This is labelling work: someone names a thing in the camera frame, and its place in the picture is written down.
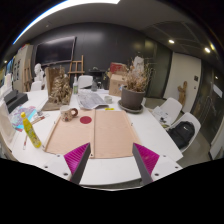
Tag white spray bottle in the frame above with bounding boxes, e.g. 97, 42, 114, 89
73, 76, 78, 94

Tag beige bamboo table mat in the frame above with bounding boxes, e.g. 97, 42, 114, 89
45, 110, 140, 159

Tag wall mounted black television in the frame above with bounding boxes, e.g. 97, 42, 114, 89
35, 36, 76, 65

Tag colourful printed paper sheet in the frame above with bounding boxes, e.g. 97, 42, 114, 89
9, 105, 38, 133

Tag golden decorative tree ornament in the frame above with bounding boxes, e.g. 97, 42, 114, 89
49, 67, 72, 105

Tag white chair with papers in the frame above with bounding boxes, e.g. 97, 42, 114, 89
152, 97, 182, 126

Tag cardboard box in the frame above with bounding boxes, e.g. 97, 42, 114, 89
109, 74, 126, 96

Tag black box stack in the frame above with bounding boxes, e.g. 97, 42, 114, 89
4, 90, 28, 113

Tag wooden easel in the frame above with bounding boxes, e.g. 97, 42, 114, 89
68, 56, 85, 76

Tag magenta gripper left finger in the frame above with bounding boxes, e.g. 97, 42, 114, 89
64, 143, 91, 185

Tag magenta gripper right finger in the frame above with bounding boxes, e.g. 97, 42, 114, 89
132, 143, 159, 185

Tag newspaper stack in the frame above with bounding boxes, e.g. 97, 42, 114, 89
77, 92, 107, 109

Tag round red coaster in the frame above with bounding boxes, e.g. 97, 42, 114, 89
80, 116, 92, 124

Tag yellow drink bottle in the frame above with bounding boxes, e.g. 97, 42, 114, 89
21, 112, 42, 148

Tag patterned ceramic mug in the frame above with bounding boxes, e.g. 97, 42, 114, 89
60, 105, 78, 122

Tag black backpack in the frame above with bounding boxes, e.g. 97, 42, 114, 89
167, 121, 195, 149

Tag white plaster bust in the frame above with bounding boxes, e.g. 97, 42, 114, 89
34, 63, 44, 81

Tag white chair behind table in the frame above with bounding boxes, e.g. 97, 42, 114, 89
78, 75, 93, 89

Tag white chair with backpack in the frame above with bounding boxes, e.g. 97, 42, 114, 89
167, 112, 201, 152

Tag small white cup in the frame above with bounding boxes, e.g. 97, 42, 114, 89
104, 96, 113, 104

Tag grey pot with dried plant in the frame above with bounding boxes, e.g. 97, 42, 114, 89
121, 56, 154, 111

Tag wooden figure sculpture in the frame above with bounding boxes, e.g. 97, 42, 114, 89
178, 81, 187, 106

